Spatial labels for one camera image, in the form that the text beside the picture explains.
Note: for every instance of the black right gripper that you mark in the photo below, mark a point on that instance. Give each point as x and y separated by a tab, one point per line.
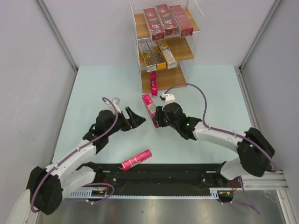
159	115

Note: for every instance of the dark red toothpaste box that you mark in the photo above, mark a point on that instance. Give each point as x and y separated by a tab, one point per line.
185	27

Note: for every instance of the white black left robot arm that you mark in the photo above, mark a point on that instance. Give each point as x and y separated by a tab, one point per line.
48	186

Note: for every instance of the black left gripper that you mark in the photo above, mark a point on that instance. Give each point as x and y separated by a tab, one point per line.
136	120

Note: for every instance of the gold silver toothpaste box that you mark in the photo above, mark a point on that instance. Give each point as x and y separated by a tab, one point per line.
158	56

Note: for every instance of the white slotted cable duct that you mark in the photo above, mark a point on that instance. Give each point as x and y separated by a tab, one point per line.
153	192

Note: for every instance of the pink toothpaste box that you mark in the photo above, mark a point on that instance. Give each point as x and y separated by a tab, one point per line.
153	84
135	160
150	107

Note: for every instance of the clear acrylic wooden shelf unit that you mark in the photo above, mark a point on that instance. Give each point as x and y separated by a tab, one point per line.
166	37

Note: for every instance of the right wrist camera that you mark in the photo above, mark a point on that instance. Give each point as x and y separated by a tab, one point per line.
167	98

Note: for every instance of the orange toothpaste box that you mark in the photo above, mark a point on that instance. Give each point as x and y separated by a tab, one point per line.
147	57
164	48

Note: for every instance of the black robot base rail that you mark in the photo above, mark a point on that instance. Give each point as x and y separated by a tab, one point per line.
201	175

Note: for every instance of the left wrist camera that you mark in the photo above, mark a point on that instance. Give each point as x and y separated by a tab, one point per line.
113	105

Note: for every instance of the red silver 3D toothpaste box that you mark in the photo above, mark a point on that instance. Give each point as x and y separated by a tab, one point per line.
167	20

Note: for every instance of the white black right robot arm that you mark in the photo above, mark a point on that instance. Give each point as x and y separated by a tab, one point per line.
254	151

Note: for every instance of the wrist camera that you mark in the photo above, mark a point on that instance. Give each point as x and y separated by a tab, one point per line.
113	105
167	98

